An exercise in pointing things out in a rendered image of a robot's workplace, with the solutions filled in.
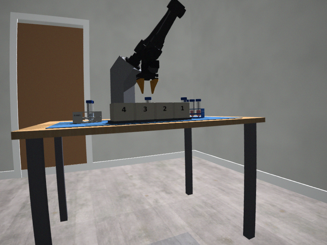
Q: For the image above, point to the beige bucket adapter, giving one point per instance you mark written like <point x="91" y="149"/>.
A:
<point x="163" y="110"/>
<point x="143" y="111"/>
<point x="181" y="110"/>
<point x="121" y="112"/>

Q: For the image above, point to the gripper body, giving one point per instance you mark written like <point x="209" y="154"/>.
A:
<point x="146" y="76"/>

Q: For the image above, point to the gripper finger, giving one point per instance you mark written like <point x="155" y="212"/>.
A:
<point x="153" y="84"/>
<point x="140" y="82"/>

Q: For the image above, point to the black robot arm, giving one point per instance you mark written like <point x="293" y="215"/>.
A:
<point x="149" y="50"/>

